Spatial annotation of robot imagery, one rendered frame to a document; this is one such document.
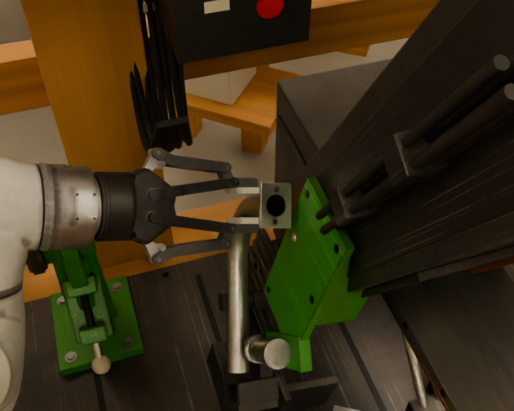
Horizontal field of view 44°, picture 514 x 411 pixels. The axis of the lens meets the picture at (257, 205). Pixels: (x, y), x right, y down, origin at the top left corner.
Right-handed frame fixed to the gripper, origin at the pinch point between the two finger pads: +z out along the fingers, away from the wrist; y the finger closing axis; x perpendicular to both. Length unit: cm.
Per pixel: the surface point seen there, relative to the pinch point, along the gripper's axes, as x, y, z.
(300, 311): -2.6, -13.0, 4.6
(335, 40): 18.2, 27.4, 25.5
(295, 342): -1.6, -17.1, 4.5
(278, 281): 3.4, -10.0, 5.1
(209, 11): -1.5, 22.3, -7.1
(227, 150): 171, 22, 83
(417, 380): -5.8, -23.0, 20.7
